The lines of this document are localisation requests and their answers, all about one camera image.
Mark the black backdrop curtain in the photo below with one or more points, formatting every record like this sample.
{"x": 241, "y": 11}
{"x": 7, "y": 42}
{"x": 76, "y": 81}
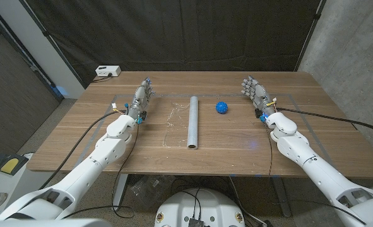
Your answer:
{"x": 173, "y": 31}

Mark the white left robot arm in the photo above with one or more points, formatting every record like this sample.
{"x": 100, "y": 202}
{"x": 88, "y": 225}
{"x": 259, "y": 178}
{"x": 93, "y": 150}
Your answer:
{"x": 88, "y": 167}

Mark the white robot torso base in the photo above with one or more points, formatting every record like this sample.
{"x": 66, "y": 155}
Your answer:
{"x": 211, "y": 205}

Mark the clear plastic bag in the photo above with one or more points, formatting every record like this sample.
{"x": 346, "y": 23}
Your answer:
{"x": 148, "y": 189}

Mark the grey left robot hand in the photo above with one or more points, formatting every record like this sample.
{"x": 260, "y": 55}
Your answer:
{"x": 141, "y": 99}

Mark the black electronics box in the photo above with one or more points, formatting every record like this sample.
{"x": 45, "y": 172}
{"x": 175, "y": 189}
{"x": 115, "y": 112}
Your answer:
{"x": 196, "y": 222}

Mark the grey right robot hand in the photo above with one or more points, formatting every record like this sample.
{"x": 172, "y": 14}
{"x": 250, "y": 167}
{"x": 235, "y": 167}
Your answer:
{"x": 259, "y": 94}

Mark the blue spiky ball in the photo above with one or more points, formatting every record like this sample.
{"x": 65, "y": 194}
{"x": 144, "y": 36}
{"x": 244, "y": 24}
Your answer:
{"x": 221, "y": 107}

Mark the white power box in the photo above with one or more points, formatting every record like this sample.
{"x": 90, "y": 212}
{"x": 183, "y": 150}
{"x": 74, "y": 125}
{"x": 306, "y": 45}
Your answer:
{"x": 108, "y": 70}

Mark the plastic wrap roll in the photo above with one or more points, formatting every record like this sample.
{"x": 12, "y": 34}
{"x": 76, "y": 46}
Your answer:
{"x": 192, "y": 123}

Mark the black backdrop stand pole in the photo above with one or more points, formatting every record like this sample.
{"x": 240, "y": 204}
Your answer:
{"x": 310, "y": 33}
{"x": 52, "y": 42}

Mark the clear plastic wrap film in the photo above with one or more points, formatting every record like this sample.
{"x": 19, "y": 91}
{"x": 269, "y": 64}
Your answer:
{"x": 173, "y": 119}

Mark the white table leg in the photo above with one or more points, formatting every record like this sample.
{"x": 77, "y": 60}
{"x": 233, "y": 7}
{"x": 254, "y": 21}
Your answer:
{"x": 120, "y": 192}

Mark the grey tape outline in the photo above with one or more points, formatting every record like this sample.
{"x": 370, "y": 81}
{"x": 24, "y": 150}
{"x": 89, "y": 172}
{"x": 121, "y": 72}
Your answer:
{"x": 224, "y": 94}

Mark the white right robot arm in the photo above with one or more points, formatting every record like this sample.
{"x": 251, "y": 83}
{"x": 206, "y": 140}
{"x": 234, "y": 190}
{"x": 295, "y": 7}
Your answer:
{"x": 315, "y": 170}

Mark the yellow and black pads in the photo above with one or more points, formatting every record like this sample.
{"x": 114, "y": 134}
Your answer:
{"x": 9, "y": 164}

